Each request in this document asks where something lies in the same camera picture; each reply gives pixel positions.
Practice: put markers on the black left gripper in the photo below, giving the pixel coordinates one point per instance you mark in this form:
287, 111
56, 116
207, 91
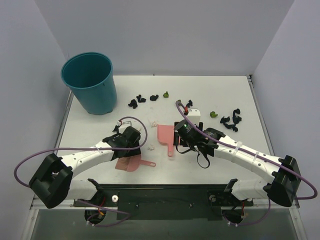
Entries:
128, 150

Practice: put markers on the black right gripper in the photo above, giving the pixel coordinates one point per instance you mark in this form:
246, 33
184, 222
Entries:
181, 142

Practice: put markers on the pink hand brush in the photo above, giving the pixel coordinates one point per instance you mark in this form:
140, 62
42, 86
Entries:
132, 163

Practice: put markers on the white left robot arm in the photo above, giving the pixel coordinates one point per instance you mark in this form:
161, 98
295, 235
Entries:
53, 181

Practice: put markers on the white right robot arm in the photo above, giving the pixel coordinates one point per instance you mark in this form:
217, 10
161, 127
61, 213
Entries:
261, 164

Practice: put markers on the pink plastic dustpan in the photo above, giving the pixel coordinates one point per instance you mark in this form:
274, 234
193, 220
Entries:
165, 136

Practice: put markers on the white paper scrap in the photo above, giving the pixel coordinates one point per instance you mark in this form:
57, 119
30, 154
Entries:
151, 148
153, 124

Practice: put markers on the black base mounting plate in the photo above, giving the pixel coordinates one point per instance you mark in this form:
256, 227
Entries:
168, 201

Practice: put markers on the teal plastic bucket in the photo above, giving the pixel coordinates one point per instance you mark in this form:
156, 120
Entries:
90, 78

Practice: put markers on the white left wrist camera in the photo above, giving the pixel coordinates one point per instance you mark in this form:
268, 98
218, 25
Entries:
123, 124

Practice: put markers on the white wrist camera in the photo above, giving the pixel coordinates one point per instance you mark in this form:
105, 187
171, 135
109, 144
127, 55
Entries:
194, 115
123, 124

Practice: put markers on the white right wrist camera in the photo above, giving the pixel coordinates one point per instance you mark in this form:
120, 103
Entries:
194, 115

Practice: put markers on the aluminium table frame rail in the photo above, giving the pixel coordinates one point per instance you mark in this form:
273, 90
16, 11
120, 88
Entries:
283, 190

